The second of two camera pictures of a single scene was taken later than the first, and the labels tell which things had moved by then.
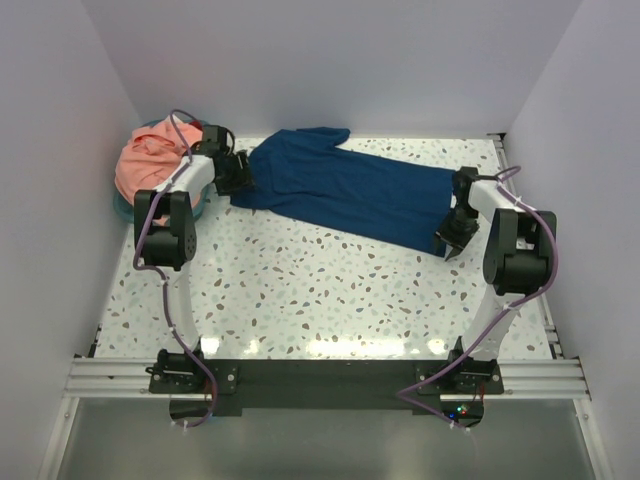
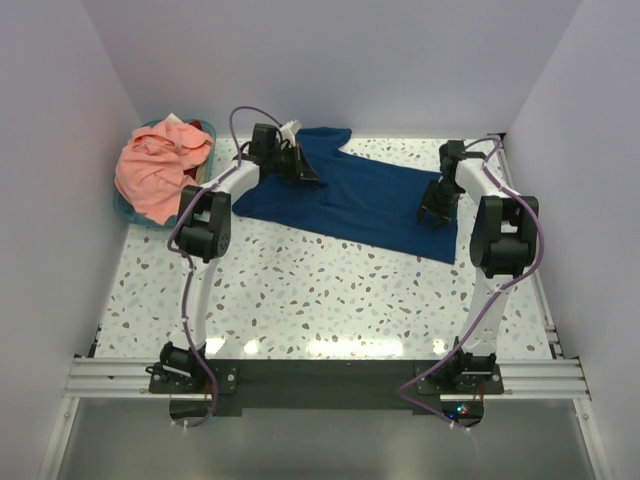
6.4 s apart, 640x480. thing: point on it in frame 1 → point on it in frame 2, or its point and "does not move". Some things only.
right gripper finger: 440,247 → 420,214
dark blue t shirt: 304,174 does not move
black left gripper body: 238,174 → 295,163
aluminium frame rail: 559,378 does not move
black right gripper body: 458,233 → 437,203
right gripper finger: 457,250 → 442,221
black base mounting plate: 234,385 does not move
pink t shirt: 153,155 does not move
